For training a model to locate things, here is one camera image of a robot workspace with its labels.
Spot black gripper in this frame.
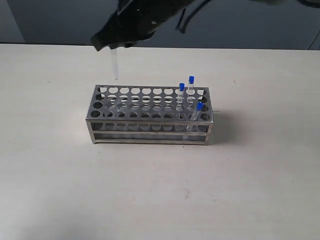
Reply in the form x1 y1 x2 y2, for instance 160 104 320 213
90 0 193 52

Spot blue-capped tube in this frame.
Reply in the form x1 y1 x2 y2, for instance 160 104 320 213
110 48 119 80
186 101 204 133
176 82 185 112
186 75 195 104

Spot stainless steel test tube rack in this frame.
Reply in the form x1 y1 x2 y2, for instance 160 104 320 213
85 85 214 145

